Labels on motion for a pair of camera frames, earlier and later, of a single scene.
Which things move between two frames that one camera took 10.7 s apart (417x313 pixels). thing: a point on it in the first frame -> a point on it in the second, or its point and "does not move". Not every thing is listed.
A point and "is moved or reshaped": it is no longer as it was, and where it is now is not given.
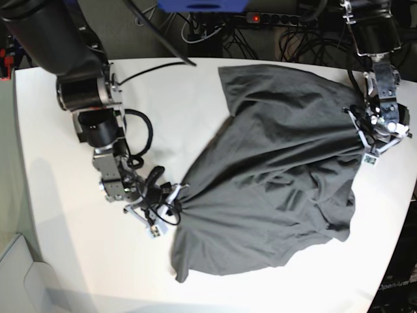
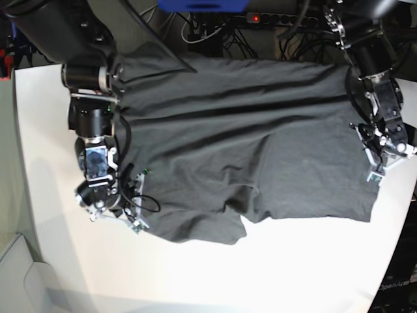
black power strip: [274, 18] does not move
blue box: [202, 6] does not move
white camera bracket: [155, 227] -> [137, 225]
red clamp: [8, 60] does not move
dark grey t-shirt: [275, 177] is moved or reshaped
